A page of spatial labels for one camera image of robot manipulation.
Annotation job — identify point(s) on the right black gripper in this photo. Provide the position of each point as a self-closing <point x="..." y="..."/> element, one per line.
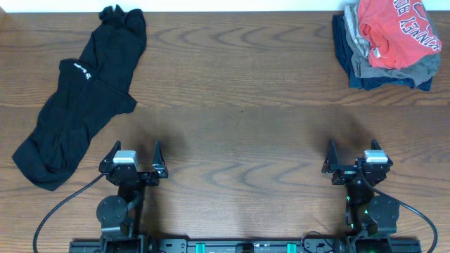
<point x="346" y="173"/>

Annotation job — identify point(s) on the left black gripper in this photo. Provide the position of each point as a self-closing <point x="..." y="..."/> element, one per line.
<point x="159" y="171"/>

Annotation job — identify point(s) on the black t-shirt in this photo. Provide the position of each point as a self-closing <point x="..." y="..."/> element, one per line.
<point x="92" y="89"/>

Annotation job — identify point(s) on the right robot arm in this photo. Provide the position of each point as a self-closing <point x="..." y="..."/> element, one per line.
<point x="372" y="217"/>

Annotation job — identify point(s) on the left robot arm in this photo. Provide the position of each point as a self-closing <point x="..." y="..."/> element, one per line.
<point x="120" y="214"/>

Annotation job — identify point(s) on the navy folded t-shirt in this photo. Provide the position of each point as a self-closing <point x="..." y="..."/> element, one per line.
<point x="342" y="53"/>

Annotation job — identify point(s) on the grey folded t-shirt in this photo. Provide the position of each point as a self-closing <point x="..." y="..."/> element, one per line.
<point x="417" y="73"/>

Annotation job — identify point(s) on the orange printed t-shirt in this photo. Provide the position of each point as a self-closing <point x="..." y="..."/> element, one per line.
<point x="399" y="32"/>

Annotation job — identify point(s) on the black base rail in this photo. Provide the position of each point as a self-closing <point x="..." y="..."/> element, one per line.
<point x="304" y="245"/>

